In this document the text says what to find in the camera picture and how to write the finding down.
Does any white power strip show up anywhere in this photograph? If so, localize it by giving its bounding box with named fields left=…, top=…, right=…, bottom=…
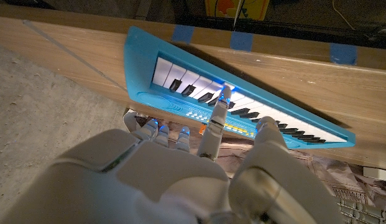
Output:
left=362, top=166, right=386, bottom=183

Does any printed living room backdrop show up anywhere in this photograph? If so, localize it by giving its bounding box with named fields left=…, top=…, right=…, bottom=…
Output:
left=135, top=114, right=386, bottom=224

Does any blue tape piece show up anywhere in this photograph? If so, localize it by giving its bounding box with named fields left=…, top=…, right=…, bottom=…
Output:
left=171, top=24, right=196, bottom=44
left=229, top=30, right=254, bottom=52
left=329, top=42, right=358, bottom=65

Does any grey table leg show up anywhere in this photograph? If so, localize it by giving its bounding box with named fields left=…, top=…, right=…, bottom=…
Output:
left=135, top=0, right=154, bottom=21

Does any blue toy piano keyboard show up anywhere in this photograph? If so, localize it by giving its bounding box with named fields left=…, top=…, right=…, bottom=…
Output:
left=123, top=25, right=357, bottom=149

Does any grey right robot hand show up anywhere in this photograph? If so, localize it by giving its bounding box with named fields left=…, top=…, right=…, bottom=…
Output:
left=0, top=85, right=344, bottom=224

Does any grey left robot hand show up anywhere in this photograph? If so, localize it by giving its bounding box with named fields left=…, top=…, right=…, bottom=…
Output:
left=337, top=198, right=386, bottom=224

